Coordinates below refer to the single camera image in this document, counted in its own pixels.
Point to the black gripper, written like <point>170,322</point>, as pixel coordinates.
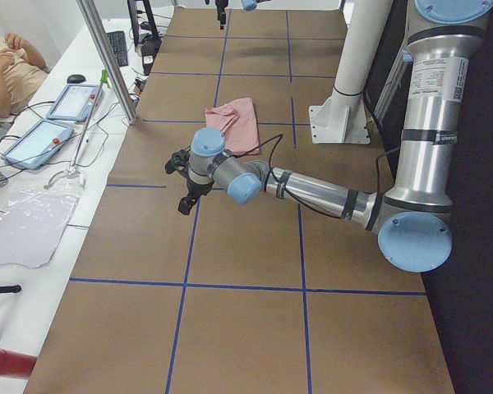
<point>197,189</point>
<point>220,9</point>

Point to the pink Snoopy t-shirt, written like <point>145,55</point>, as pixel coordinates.
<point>238,124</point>

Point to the black keyboard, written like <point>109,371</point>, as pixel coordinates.
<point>118,44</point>

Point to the metal reacher grabber tool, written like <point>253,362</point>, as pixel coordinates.
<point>72,172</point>

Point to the far teach pendant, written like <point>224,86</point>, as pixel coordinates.
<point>75,102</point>

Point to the teach pendant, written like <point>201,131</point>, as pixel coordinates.
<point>75,102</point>
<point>38,144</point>

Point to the near teach pendant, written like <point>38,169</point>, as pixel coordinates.
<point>38,144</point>

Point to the black computer mouse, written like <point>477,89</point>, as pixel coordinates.
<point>76,79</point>

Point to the folded cloth in plastic bag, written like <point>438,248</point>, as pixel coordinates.
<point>34,221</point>

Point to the seated person beige shirt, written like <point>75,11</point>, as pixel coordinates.
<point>22,71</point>

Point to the red cylinder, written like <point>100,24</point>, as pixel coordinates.
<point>16,365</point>

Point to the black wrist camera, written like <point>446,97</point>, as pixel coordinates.
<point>178,162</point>

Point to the aluminium frame post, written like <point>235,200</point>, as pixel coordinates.
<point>100,38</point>

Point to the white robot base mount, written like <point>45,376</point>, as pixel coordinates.
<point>341,119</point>

